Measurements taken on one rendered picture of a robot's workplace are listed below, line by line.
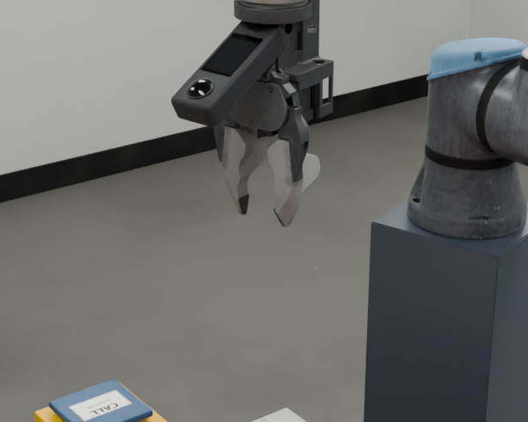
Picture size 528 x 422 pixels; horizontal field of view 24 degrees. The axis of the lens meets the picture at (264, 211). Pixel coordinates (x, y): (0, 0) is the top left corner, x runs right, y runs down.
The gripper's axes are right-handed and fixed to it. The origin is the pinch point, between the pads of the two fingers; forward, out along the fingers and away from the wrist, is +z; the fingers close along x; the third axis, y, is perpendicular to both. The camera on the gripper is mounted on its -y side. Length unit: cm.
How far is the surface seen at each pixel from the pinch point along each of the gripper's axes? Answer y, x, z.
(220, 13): 305, 245, 78
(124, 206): 230, 234, 136
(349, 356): 184, 102, 136
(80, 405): 8, 35, 39
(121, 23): 260, 259, 75
